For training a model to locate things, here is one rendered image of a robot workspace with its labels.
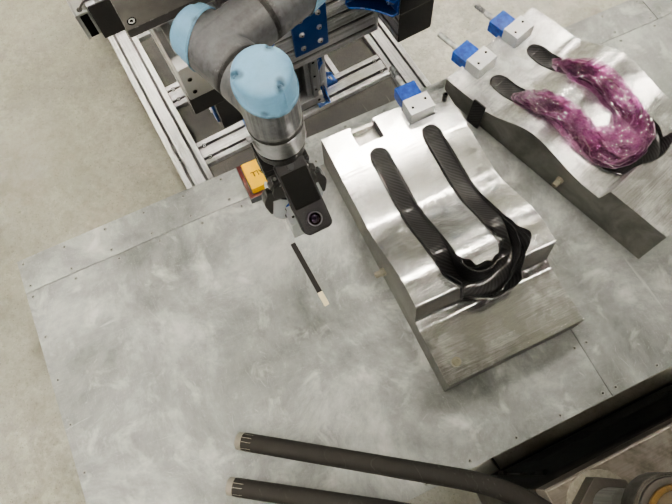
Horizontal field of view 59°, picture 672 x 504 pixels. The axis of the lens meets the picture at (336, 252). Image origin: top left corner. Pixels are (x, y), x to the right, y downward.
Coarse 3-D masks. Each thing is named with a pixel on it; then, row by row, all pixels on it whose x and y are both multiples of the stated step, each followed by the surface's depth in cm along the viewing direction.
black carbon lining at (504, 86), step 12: (528, 48) 121; (540, 48) 121; (540, 60) 120; (492, 84) 119; (504, 84) 119; (504, 96) 118; (660, 132) 111; (660, 144) 110; (648, 156) 110; (660, 156) 105; (624, 168) 110
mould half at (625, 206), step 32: (544, 32) 122; (512, 64) 120; (608, 64) 114; (480, 96) 118; (576, 96) 112; (640, 96) 113; (512, 128) 113; (544, 128) 110; (544, 160) 112; (576, 160) 109; (576, 192) 111; (608, 192) 104; (640, 192) 103; (608, 224) 110; (640, 224) 103; (640, 256) 109
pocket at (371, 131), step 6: (372, 120) 113; (366, 126) 114; (372, 126) 114; (378, 126) 112; (354, 132) 114; (360, 132) 114; (366, 132) 115; (372, 132) 115; (378, 132) 114; (354, 138) 115; (360, 138) 115; (366, 138) 114; (372, 138) 114; (360, 144) 114
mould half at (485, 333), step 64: (384, 128) 112; (448, 128) 111; (384, 192) 108; (448, 192) 107; (512, 192) 104; (384, 256) 102; (448, 320) 102; (512, 320) 101; (576, 320) 101; (448, 384) 98
